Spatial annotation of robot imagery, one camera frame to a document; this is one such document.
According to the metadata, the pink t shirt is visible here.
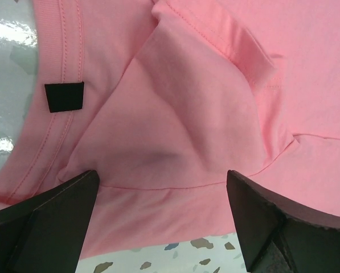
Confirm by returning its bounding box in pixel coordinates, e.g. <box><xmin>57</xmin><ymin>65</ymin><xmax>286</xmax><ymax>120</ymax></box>
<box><xmin>0</xmin><ymin>1</ymin><xmax>340</xmax><ymax>258</ymax></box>

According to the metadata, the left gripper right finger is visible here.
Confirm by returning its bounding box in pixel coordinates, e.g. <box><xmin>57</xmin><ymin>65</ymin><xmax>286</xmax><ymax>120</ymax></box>
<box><xmin>227</xmin><ymin>171</ymin><xmax>340</xmax><ymax>272</ymax></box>

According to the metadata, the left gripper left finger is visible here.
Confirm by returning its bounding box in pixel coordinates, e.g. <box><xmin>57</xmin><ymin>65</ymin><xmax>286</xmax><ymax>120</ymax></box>
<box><xmin>0</xmin><ymin>171</ymin><xmax>99</xmax><ymax>273</ymax></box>

